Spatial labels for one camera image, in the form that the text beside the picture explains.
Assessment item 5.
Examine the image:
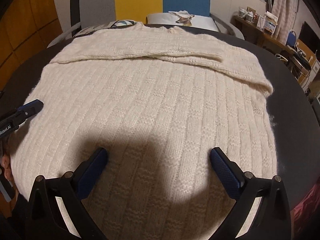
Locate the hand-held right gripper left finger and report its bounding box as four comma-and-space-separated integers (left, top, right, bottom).
25, 147, 109, 240

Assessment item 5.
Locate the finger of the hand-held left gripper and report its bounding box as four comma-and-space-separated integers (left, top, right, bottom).
18, 99, 44, 117

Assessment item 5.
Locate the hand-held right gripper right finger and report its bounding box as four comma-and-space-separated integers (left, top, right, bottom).
209, 147, 292, 240

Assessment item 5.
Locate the cream knit sweater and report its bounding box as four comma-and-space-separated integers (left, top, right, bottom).
10, 22, 278, 240

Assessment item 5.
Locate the person's left hand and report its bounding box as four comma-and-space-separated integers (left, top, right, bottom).
0, 152, 13, 184

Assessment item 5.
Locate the red quilt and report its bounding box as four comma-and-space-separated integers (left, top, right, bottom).
292, 185, 320, 220

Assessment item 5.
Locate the black upright board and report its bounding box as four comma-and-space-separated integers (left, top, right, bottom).
70, 0, 84, 38

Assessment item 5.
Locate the geometric-print pillow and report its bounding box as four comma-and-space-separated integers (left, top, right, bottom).
80, 20, 138, 34

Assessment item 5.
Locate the dark wooden desk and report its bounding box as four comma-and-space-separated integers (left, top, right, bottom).
232, 15, 293, 53

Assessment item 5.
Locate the light wooden desk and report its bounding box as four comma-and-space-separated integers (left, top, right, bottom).
297, 40, 320, 80

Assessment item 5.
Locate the white deer-print pillow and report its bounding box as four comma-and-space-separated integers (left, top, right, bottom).
146, 10, 219, 32

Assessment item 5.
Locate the stack of boxes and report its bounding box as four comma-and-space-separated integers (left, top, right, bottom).
262, 11, 278, 34

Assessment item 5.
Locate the black flat screen monitor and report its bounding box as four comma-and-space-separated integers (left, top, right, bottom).
299, 21, 320, 53

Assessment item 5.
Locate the patterned curtain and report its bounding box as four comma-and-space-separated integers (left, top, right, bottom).
271, 0, 300, 45

